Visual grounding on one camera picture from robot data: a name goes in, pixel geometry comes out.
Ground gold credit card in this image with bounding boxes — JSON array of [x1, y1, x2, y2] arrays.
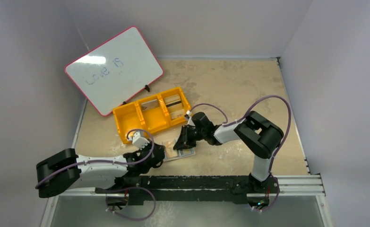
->
[[165, 145, 179, 159]]

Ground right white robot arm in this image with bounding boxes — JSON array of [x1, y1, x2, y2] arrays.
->
[[173, 111, 284, 182]]

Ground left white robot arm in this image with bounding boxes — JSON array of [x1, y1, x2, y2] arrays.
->
[[35, 144, 165, 198]]

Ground cards in right compartment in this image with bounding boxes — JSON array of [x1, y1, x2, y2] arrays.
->
[[163, 94, 185, 120]]

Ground card in middle compartment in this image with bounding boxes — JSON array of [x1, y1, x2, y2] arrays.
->
[[140, 99, 160, 111]]

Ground yellow plastic compartment tray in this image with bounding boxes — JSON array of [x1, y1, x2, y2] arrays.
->
[[112, 87, 191, 144]]

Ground black whiteboard stand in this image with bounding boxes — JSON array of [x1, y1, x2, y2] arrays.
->
[[122, 85, 151, 105]]

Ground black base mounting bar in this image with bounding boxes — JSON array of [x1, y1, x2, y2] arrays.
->
[[95, 174, 279, 207]]

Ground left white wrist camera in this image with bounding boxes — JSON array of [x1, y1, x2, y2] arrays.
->
[[128, 131, 150, 150]]

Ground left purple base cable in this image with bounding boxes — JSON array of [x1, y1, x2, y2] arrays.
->
[[104, 183, 158, 221]]

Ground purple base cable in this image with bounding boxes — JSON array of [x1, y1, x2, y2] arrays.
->
[[104, 183, 158, 221], [252, 186, 283, 213]]

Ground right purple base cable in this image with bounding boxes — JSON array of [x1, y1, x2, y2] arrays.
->
[[252, 186, 283, 213]]

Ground white board with pink frame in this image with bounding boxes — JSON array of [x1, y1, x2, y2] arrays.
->
[[64, 26, 163, 116]]

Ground aluminium rail frame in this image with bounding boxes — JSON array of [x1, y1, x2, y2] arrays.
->
[[50, 58, 330, 227]]

